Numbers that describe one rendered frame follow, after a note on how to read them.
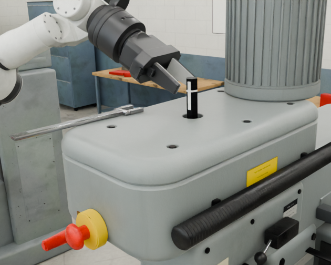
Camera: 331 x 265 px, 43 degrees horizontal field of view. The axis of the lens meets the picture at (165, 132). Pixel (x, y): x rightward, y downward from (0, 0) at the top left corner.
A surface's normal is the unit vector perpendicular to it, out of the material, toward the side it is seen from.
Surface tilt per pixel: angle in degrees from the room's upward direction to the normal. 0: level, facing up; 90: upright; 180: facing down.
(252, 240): 90
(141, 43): 30
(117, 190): 90
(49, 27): 66
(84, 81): 90
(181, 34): 90
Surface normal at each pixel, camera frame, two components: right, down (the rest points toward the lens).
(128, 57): -0.55, 0.28
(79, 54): 0.69, 0.21
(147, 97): -0.72, 0.24
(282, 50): -0.07, 0.32
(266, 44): -0.36, 0.30
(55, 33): 0.88, -0.36
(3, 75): 0.88, 0.05
